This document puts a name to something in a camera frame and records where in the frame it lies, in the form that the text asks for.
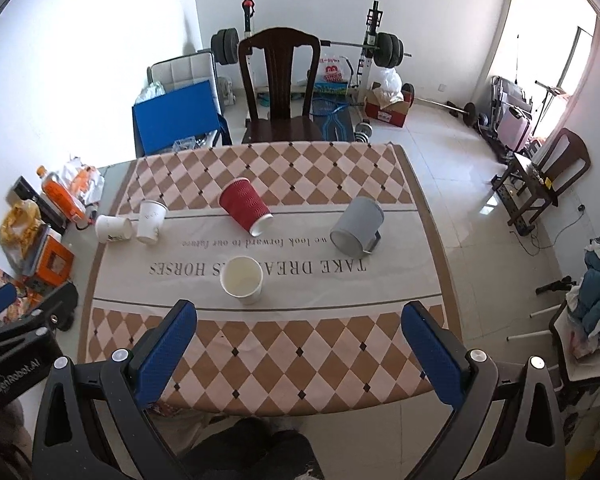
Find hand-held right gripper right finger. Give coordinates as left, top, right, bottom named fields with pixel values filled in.
left=400, top=300, right=569, bottom=480

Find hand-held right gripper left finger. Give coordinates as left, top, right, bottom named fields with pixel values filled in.
left=32, top=299, right=198, bottom=480

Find white printed paper cup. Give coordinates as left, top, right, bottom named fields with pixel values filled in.
left=94, top=214, right=134, bottom=245
left=136, top=200, right=169, bottom=246

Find grey mug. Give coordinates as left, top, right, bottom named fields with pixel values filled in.
left=329, top=196, right=386, bottom=257

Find red ribbed paper cup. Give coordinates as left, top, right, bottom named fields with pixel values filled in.
left=218, top=177, right=275, bottom=238

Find wide white paper cup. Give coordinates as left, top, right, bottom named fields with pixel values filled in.
left=220, top=255, right=264, bottom=306

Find colourful magazine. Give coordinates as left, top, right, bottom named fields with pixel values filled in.
left=0, top=263, right=47, bottom=322

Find orange box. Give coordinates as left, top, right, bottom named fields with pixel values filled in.
left=27, top=225, right=76, bottom=292

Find yellow plastic bag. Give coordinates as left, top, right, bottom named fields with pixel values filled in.
left=0, top=199, right=44, bottom=272

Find orange drink bottle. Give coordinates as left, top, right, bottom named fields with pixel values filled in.
left=35, top=165, right=89, bottom=222

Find black box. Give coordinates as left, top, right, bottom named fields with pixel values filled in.
left=4, top=175, right=49, bottom=212

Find checkered printed tablecloth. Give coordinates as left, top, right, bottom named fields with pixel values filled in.
left=77, top=141, right=464, bottom=417

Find white orange snack wrappers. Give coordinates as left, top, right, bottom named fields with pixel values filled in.
left=61, top=157, right=106, bottom=207

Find white-legged chair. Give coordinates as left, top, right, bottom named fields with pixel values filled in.
left=507, top=299, right=600, bottom=397

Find black tripod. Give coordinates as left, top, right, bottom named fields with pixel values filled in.
left=535, top=275, right=579, bottom=296

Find black power strip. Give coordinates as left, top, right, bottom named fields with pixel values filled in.
left=492, top=174, right=532, bottom=234

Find pile of blue clothes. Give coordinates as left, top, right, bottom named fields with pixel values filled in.
left=567, top=227, right=600, bottom=357

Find blue board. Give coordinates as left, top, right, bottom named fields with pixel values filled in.
left=132, top=79, right=227, bottom=157

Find clear plastic bag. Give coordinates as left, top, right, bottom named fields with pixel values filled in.
left=139, top=82, right=167, bottom=107

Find dark wooden armchair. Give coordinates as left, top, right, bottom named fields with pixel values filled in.
left=504, top=127, right=592, bottom=234

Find pink suitcase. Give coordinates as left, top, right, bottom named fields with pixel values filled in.
left=497, top=107, right=534, bottom=154

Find red cardboard box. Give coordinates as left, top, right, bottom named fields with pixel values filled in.
left=363, top=87, right=415, bottom=129

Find long barbell with small plate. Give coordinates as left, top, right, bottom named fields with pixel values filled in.
left=414, top=98, right=482, bottom=129

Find white padded chair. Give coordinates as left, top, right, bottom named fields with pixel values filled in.
left=147, top=52, right=217, bottom=92

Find blue badminton racket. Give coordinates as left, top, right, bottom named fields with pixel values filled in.
left=312, top=97, right=352, bottom=117

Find dark wooden dining chair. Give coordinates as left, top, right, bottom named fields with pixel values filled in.
left=237, top=27, right=327, bottom=146

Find white red-print plastic bag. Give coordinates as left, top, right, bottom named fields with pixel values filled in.
left=313, top=52, right=352, bottom=86

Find barbell with black plates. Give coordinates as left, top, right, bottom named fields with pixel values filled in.
left=210, top=28, right=412, bottom=69

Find barbell rack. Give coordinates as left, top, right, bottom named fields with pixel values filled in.
left=240, top=0, right=387, bottom=131

